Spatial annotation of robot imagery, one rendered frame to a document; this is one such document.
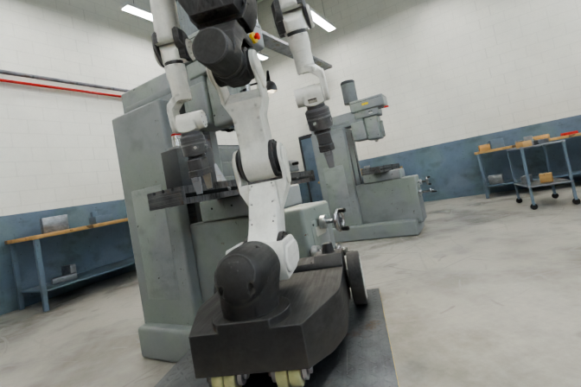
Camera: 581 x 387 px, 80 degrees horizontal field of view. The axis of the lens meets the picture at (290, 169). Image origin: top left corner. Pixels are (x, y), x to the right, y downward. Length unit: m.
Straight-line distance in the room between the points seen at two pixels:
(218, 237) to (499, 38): 7.30
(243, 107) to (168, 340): 1.57
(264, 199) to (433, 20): 7.72
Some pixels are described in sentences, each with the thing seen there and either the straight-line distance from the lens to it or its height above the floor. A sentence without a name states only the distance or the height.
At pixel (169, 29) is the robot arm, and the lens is 1.36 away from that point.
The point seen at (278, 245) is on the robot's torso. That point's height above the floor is 0.73.
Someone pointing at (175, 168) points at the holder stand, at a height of 1.07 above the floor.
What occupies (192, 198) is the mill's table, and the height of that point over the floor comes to 0.92.
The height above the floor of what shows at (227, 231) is 0.71.
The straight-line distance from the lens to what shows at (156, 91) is 2.45.
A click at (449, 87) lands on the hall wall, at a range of 8.26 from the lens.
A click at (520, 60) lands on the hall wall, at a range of 8.29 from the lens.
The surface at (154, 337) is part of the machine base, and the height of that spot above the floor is 0.15.
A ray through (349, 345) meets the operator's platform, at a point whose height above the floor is 0.40.
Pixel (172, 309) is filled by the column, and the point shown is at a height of 0.29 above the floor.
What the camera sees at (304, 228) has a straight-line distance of 1.71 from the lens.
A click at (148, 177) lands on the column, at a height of 1.11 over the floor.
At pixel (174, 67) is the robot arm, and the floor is 1.37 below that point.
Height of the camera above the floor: 0.89
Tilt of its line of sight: 3 degrees up
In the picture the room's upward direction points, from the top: 11 degrees counter-clockwise
